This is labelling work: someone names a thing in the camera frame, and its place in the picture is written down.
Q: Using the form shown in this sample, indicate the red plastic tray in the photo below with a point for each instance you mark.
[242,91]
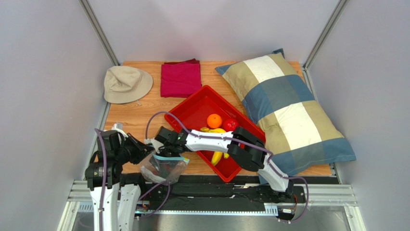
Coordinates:
[208,109]

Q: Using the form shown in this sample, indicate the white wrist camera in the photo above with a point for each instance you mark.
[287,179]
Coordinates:
[154,143]
[119,128]

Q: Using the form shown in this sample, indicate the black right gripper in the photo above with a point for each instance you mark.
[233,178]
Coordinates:
[167,150]

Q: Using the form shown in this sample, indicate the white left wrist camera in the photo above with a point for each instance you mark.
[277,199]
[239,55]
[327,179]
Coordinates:
[119,128]

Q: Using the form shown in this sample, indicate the beige bucket hat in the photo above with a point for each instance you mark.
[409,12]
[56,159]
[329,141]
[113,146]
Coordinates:
[125,84]

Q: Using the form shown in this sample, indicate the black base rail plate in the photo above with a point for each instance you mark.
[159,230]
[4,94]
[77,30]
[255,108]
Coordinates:
[208,193]

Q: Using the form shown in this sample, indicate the yellow fake banana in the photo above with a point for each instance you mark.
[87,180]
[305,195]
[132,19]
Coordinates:
[218,154]

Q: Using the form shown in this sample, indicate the orange fake fruit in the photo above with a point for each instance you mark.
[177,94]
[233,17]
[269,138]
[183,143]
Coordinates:
[214,121]

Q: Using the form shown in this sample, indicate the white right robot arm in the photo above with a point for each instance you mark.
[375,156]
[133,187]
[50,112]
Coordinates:
[246,150]

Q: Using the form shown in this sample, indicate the red fake apple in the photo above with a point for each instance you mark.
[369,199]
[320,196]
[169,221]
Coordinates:
[230,124]

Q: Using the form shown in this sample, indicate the plaid checkered pillow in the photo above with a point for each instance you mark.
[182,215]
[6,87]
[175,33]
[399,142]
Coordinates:
[297,130]

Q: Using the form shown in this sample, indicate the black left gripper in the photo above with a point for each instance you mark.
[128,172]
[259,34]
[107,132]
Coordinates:
[142,149]

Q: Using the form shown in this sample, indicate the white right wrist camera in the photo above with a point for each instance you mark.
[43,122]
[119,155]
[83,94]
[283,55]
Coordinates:
[154,143]

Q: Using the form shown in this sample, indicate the clear zip top bag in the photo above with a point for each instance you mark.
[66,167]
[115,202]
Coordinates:
[146,170]

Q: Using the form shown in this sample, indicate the magenta folded cloth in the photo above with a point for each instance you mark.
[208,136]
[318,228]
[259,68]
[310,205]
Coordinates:
[180,79]

